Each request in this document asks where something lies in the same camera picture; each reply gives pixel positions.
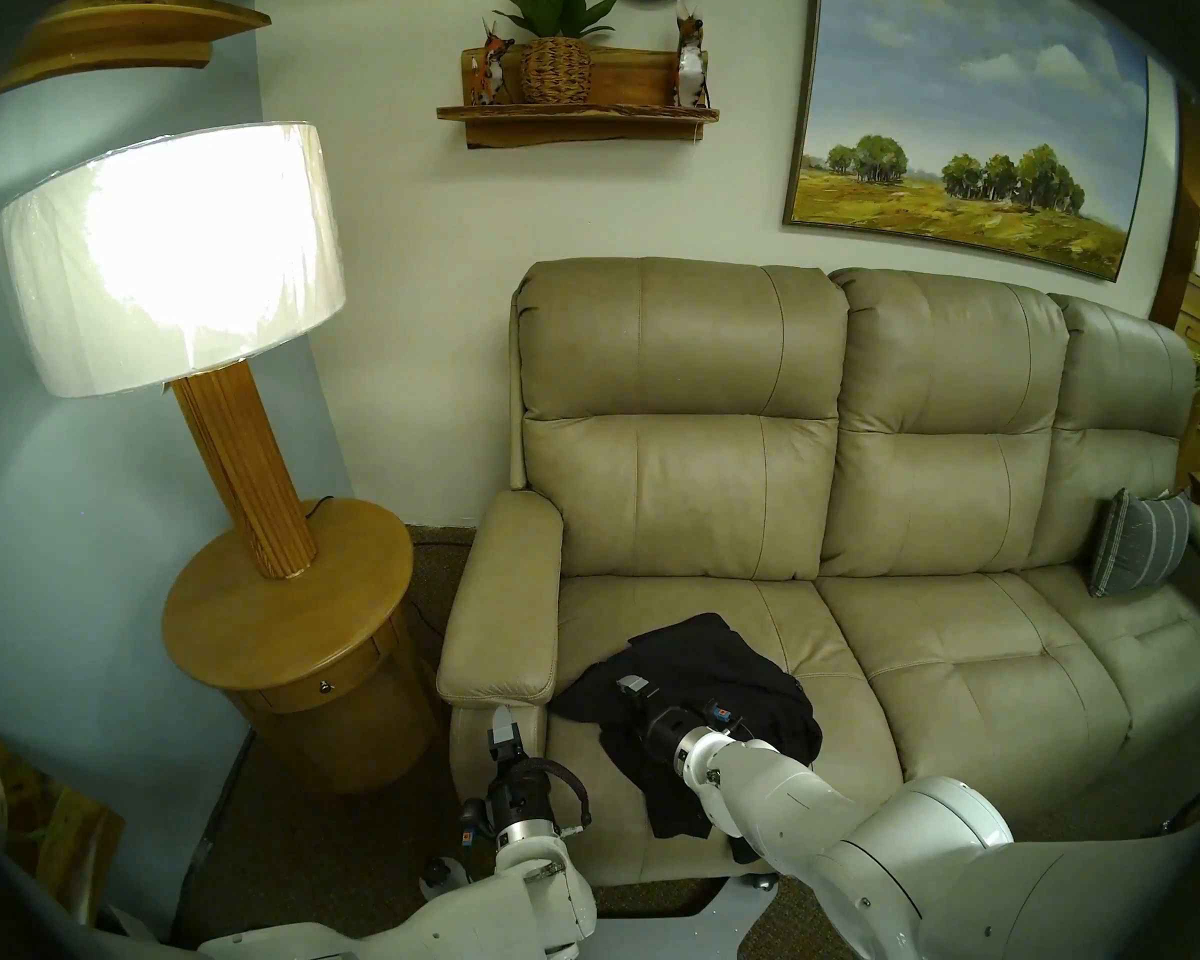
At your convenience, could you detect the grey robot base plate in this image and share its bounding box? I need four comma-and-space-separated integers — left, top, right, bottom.
590, 873, 791, 960

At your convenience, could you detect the wooden corner shelf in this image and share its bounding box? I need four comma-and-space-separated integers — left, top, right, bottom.
0, 0, 273, 97

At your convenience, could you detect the wooden wall shelf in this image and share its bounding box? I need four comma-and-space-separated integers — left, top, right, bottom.
436, 46, 721, 150

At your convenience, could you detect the wooden lamp with white shade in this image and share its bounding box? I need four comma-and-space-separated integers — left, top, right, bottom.
0, 121, 348, 580

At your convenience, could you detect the green plant in woven basket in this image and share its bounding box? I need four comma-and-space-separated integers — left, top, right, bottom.
493, 0, 618, 105

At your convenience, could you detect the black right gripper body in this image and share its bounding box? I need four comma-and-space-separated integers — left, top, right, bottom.
635, 703, 711, 769

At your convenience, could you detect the wooden crate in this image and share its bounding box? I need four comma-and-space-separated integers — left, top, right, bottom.
0, 723, 126, 924

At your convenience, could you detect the orange fox figurine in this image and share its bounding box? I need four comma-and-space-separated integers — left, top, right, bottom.
468, 20, 516, 107

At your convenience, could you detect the wooden bookcase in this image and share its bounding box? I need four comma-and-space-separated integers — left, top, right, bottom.
1150, 98, 1200, 489

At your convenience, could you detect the framed landscape painting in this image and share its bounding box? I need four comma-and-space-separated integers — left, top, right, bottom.
783, 0, 1153, 283

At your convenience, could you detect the black jacket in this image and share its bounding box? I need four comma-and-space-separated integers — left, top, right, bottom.
550, 613, 823, 841

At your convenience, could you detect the grey striped throw pillow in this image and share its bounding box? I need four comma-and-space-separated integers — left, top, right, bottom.
1090, 488, 1193, 599

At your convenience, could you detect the beige leather sofa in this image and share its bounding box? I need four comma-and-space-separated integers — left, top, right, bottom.
437, 257, 1200, 887

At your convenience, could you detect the white and brown fox figurine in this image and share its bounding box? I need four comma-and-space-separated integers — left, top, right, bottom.
674, 0, 711, 109

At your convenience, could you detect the round wooden side table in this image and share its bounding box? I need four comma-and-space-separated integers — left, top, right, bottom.
162, 498, 441, 795

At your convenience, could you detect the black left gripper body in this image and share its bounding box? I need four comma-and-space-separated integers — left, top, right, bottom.
488, 758, 558, 831

